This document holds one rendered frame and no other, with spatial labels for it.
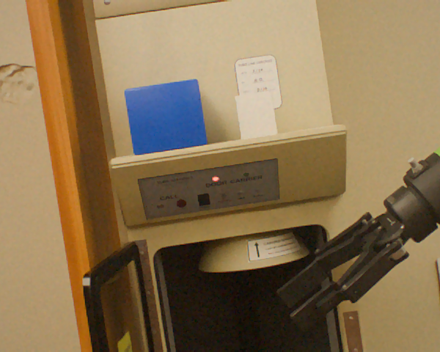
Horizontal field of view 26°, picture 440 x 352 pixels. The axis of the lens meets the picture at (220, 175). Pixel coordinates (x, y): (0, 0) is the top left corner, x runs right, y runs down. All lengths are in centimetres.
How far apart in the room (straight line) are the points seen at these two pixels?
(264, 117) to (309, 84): 12
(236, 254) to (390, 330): 55
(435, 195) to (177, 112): 36
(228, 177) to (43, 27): 32
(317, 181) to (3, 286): 76
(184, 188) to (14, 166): 60
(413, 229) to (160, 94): 38
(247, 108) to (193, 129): 8
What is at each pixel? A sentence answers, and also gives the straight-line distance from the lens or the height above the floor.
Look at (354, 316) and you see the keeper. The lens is 141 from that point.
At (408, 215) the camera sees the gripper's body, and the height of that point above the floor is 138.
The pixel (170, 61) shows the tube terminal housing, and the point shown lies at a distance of 136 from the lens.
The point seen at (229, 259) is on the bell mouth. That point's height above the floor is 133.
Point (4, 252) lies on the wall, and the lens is 184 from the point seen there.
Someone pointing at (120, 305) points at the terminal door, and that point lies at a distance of 120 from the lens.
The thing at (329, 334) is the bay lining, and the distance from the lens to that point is 153.
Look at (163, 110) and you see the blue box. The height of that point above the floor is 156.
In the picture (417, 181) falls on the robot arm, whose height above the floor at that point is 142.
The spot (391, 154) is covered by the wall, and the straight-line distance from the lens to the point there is 183.
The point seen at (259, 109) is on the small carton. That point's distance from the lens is 128.
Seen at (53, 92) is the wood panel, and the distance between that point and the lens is 128.
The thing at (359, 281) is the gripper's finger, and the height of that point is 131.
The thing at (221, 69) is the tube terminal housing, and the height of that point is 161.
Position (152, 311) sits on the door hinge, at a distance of 138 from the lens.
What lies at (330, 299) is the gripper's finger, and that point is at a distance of 124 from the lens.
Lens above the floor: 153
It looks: 3 degrees down
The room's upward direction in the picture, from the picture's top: 8 degrees counter-clockwise
